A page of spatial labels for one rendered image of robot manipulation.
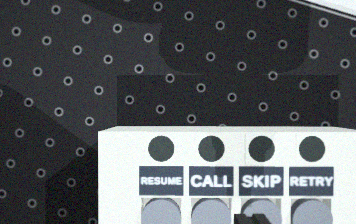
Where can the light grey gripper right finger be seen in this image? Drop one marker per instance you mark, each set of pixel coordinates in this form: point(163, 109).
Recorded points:
point(259, 219)

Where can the white operator panel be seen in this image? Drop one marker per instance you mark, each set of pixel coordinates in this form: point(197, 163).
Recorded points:
point(205, 174)

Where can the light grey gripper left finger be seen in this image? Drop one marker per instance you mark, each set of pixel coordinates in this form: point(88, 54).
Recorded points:
point(241, 218)

